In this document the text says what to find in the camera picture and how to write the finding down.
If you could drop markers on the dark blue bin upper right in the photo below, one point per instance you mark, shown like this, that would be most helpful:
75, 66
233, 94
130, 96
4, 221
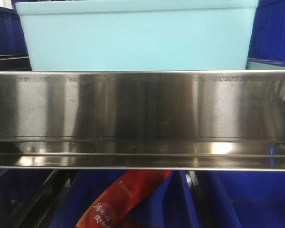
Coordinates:
267, 43

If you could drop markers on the light blue plastic bin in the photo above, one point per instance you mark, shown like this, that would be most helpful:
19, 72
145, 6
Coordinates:
119, 35

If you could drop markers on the dark blue bin upper left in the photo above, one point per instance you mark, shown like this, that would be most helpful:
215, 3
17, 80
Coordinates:
12, 40

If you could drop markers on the dark blue bin lower middle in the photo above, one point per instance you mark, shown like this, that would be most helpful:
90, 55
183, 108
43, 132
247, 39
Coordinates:
170, 206

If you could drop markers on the red printed snack bag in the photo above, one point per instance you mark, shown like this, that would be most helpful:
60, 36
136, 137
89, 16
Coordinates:
121, 197

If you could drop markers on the stainless steel shelf rail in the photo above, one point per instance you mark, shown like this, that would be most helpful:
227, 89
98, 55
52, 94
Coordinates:
177, 120

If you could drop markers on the dark blue bin lower right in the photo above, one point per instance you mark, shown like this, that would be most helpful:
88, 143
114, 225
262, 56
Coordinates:
245, 199

